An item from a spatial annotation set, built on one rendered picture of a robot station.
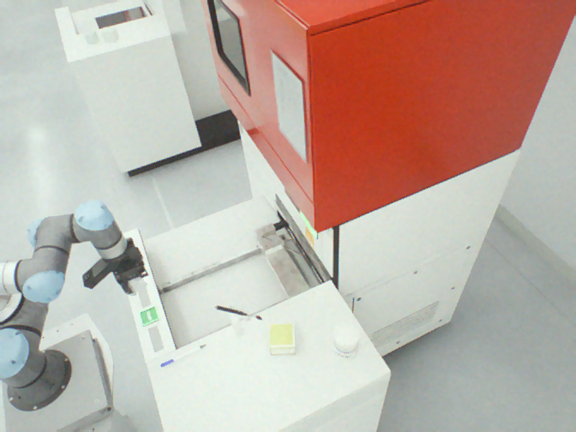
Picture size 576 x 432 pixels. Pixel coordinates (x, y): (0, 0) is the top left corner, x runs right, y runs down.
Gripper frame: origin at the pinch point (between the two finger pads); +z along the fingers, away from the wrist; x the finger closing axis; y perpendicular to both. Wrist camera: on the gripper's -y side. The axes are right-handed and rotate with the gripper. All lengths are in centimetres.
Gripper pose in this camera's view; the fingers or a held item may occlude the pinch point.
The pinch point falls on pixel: (131, 292)
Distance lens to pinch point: 138.5
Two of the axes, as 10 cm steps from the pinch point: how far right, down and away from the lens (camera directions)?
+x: -4.3, -6.5, 6.3
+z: 0.7, 6.7, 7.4
